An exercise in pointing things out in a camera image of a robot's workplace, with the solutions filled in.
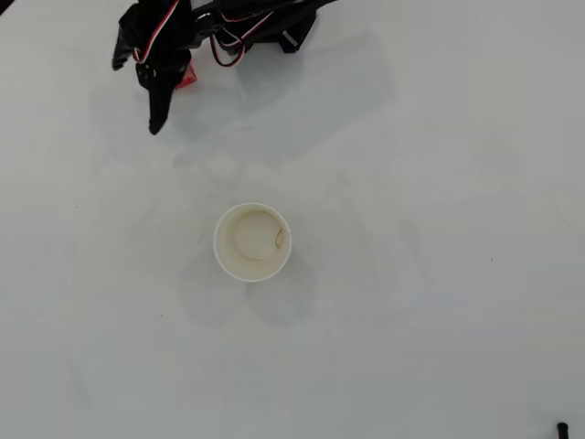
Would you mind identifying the red sugared cube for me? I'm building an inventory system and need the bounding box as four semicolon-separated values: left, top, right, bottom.
176;62;199;91

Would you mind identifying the black robot arm with base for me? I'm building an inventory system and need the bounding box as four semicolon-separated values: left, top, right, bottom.
182;0;340;56

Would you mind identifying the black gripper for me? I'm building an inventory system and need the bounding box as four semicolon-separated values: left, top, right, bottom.
112;0;193;136

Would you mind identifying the red white black servo cable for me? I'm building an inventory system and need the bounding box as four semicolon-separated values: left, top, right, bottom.
208;8;276;69
132;0;180;66

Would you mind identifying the tan ribbed paper cup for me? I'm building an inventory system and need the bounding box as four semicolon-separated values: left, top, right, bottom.
213;202;293;283

